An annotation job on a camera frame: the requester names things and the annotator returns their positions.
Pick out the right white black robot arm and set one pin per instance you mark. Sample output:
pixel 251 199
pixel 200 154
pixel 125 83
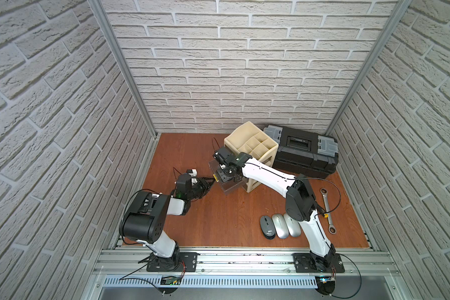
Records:
pixel 301 204

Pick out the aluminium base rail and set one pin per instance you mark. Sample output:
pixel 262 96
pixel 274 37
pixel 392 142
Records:
pixel 248 261

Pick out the clear drawer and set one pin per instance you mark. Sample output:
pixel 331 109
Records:
pixel 229 186

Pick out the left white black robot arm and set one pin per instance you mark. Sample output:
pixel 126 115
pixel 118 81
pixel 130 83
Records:
pixel 144 219

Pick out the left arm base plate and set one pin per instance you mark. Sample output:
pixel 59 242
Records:
pixel 184 261

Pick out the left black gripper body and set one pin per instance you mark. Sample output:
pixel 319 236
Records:
pixel 201 185

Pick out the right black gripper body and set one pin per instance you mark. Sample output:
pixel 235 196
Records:
pixel 223 174

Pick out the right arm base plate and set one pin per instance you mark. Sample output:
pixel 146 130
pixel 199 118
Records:
pixel 307 262

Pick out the silver computer mouse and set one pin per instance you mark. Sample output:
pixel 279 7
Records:
pixel 280 225
pixel 293 226

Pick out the beige drawer organizer cabinet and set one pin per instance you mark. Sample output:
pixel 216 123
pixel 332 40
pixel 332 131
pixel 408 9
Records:
pixel 253 154

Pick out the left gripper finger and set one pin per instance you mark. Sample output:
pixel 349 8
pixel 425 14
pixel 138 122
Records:
pixel 204 190
pixel 208 181

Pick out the black plastic toolbox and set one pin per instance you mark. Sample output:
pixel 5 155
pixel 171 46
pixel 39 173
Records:
pixel 304 152

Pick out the silver combination wrench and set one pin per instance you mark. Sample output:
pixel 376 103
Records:
pixel 331 226

